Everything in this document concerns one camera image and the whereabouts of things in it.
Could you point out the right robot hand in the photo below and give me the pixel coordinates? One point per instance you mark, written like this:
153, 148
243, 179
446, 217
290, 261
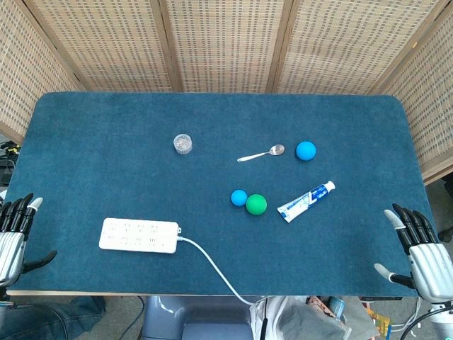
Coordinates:
426, 263

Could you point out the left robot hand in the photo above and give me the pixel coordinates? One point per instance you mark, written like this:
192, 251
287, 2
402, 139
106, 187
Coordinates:
10, 248

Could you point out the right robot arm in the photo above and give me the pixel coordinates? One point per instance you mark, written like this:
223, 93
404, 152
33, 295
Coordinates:
442, 320

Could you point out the white power strip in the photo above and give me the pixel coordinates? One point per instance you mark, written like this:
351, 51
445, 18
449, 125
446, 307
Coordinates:
138, 235

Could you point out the blue denim cloth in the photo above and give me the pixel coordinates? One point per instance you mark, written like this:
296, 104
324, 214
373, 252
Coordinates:
53, 318

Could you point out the white plastic bag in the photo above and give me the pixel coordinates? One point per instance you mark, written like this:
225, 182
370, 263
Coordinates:
304, 318

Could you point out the white blue toothpaste tube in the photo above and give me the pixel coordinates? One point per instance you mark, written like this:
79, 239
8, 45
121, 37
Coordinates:
306, 202

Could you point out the large blue ball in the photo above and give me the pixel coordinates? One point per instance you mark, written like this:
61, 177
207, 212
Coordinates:
305, 151

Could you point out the green ball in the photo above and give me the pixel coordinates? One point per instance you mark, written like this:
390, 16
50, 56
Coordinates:
256, 204

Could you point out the metal spoon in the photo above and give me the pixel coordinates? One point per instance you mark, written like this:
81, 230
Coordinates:
263, 153

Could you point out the grey blue plastic chair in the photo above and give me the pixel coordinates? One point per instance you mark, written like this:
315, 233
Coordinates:
196, 318

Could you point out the small blue ball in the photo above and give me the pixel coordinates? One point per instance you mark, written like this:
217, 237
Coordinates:
239, 198

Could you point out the blue felt table mat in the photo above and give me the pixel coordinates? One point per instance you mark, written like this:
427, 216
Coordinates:
219, 191

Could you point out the woven bamboo folding screen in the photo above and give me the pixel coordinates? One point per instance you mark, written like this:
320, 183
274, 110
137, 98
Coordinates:
226, 46

